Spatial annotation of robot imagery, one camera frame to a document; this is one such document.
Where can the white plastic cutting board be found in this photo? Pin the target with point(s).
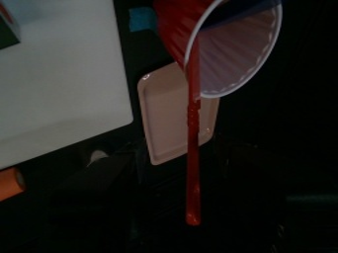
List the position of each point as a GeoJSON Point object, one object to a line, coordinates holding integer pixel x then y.
{"type": "Point", "coordinates": [65, 82]}

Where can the orange toy carrot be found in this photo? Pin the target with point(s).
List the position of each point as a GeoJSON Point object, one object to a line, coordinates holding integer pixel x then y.
{"type": "Point", "coordinates": [9, 184]}

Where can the small blue square block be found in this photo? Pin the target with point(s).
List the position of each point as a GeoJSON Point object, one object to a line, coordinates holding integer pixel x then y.
{"type": "Point", "coordinates": [143, 19]}

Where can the pink square plate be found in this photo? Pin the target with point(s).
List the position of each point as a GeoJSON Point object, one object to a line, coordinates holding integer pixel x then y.
{"type": "Point", "coordinates": [167, 131]}

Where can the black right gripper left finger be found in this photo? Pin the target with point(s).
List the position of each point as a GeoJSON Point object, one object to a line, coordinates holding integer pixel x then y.
{"type": "Point", "coordinates": [92, 184]}

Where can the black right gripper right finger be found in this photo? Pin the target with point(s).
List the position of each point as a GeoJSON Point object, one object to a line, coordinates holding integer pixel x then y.
{"type": "Point", "coordinates": [280, 197]}

